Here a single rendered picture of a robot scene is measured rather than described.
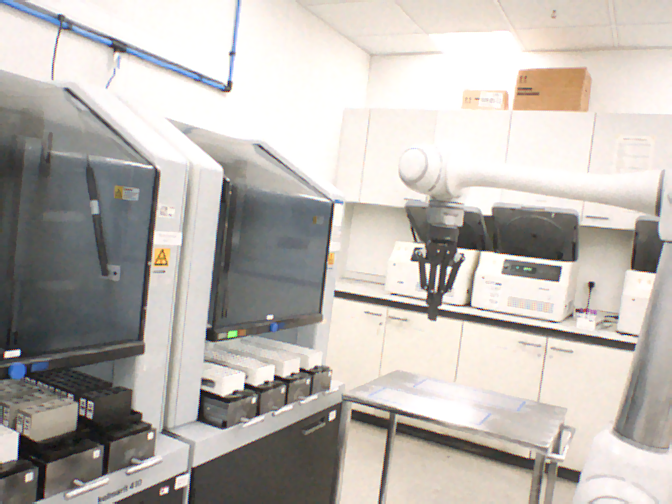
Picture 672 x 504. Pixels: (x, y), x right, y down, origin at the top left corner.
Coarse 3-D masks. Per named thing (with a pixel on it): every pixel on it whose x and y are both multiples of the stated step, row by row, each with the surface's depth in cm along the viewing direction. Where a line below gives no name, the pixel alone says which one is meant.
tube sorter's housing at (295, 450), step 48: (192, 144) 161; (192, 192) 150; (336, 192) 217; (192, 240) 151; (336, 240) 220; (192, 288) 153; (192, 336) 156; (288, 336) 221; (192, 384) 158; (336, 384) 218; (192, 432) 154; (240, 432) 165; (288, 432) 189; (336, 432) 221; (192, 480) 149; (240, 480) 168; (288, 480) 193
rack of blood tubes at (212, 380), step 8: (208, 368) 170; (216, 368) 172; (224, 368) 173; (208, 376) 164; (216, 376) 163; (224, 376) 164; (232, 376) 165; (240, 376) 168; (208, 384) 174; (216, 384) 163; (224, 384) 162; (232, 384) 165; (240, 384) 169; (216, 392) 163; (224, 392) 162; (232, 392) 165
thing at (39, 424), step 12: (48, 408) 119; (60, 408) 120; (72, 408) 123; (24, 420) 115; (36, 420) 115; (48, 420) 118; (60, 420) 120; (72, 420) 123; (24, 432) 115; (36, 432) 115; (48, 432) 118; (60, 432) 121
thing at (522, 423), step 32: (384, 384) 193; (416, 384) 198; (448, 384) 203; (416, 416) 166; (448, 416) 166; (480, 416) 170; (512, 416) 173; (544, 416) 177; (544, 448) 150; (384, 480) 216
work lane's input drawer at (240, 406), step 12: (204, 396) 163; (216, 396) 162; (228, 396) 162; (240, 396) 164; (252, 396) 168; (204, 408) 163; (216, 408) 161; (228, 408) 159; (240, 408) 164; (252, 408) 169; (228, 420) 159; (240, 420) 164; (252, 420) 163
